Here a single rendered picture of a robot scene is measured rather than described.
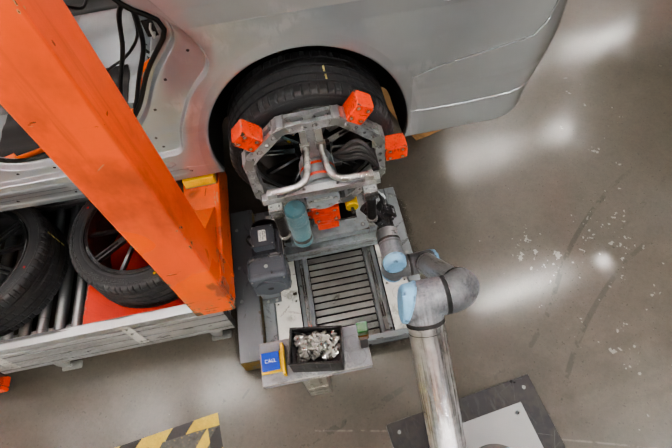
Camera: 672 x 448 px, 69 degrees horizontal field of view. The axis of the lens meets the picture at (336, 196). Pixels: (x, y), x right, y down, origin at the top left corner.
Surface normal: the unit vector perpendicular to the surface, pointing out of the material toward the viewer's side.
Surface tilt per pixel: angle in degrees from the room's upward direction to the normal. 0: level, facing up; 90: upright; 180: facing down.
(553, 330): 0
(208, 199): 0
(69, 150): 90
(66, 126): 90
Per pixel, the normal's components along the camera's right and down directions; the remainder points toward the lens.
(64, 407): -0.09, -0.55
